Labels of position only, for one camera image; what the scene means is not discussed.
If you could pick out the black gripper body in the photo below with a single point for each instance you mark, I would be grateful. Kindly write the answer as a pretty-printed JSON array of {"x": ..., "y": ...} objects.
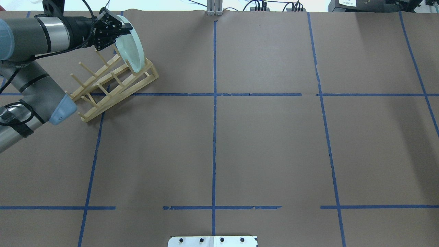
[{"x": 81, "y": 31}]

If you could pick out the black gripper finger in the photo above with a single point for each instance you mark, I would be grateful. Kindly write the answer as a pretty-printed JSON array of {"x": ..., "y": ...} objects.
[{"x": 125, "y": 28}]

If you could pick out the pale green plate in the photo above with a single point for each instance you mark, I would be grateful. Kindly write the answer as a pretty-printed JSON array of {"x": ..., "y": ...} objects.
[{"x": 131, "y": 50}]

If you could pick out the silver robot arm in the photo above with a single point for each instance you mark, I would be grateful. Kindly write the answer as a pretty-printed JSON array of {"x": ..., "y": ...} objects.
[{"x": 24, "y": 41}]

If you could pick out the wooden dish rack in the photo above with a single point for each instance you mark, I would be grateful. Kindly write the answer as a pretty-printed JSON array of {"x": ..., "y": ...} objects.
[{"x": 111, "y": 84}]

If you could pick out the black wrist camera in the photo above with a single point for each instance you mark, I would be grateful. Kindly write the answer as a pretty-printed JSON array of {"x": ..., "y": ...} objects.
[{"x": 53, "y": 8}]

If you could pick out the aluminium frame post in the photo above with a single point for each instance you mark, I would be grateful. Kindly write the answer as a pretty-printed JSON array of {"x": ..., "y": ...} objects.
[{"x": 214, "y": 8}]

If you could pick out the metal base plate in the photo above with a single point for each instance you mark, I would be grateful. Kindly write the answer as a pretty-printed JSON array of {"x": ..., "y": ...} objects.
[{"x": 213, "y": 241}]

